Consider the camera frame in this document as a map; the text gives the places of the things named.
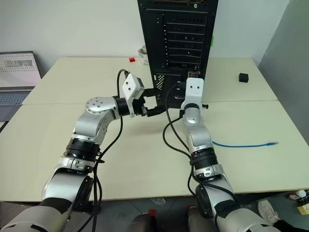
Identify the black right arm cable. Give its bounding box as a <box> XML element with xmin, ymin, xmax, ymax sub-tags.
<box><xmin>162</xmin><ymin>83</ymin><xmax>239</xmax><ymax>206</ymax></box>

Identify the black computer tower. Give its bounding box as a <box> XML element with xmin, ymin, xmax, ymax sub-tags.
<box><xmin>137</xmin><ymin>0</ymin><xmax>219</xmax><ymax>109</ymax></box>

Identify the black trouser leg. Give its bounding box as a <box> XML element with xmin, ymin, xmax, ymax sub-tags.
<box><xmin>273</xmin><ymin>218</ymin><xmax>309</xmax><ymax>232</ymax></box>

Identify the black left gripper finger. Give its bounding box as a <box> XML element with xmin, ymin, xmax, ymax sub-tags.
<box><xmin>146</xmin><ymin>105</ymin><xmax>168</xmax><ymax>118</ymax></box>
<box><xmin>142</xmin><ymin>88</ymin><xmax>162</xmax><ymax>98</ymax></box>

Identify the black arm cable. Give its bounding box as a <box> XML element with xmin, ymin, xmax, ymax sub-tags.
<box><xmin>90</xmin><ymin>69</ymin><xmax>132</xmax><ymax>232</ymax></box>
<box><xmin>162</xmin><ymin>83</ymin><xmax>239</xmax><ymax>206</ymax></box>

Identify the grey laptop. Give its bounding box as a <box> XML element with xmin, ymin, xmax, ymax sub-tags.
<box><xmin>0</xmin><ymin>51</ymin><xmax>42</xmax><ymax>123</ymax></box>

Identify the white shoe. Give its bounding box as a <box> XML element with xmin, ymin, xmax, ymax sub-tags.
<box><xmin>257</xmin><ymin>200</ymin><xmax>281</xmax><ymax>227</ymax></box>

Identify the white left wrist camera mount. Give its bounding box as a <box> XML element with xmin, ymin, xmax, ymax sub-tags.
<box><xmin>121</xmin><ymin>73</ymin><xmax>145</xmax><ymax>118</ymax></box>

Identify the small black cube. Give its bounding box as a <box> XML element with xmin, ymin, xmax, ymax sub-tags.
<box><xmin>238</xmin><ymin>72</ymin><xmax>250</xmax><ymax>84</ymax></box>

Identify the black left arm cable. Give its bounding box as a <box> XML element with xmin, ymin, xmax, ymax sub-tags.
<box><xmin>90</xmin><ymin>69</ymin><xmax>132</xmax><ymax>232</ymax></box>

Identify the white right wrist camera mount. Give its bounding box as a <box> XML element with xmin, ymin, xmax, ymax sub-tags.
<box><xmin>181</xmin><ymin>77</ymin><xmax>204</xmax><ymax>111</ymax></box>

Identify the blue ethernet cable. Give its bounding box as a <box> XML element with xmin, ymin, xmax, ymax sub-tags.
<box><xmin>212</xmin><ymin>141</ymin><xmax>280</xmax><ymax>148</ymax></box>

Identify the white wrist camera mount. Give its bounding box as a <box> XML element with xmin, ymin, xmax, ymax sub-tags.
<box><xmin>181</xmin><ymin>77</ymin><xmax>204</xmax><ymax>111</ymax></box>
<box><xmin>121</xmin><ymin>73</ymin><xmax>145</xmax><ymax>118</ymax></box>

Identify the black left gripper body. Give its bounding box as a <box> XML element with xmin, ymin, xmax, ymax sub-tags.
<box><xmin>132</xmin><ymin>96</ymin><xmax>149</xmax><ymax>117</ymax></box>

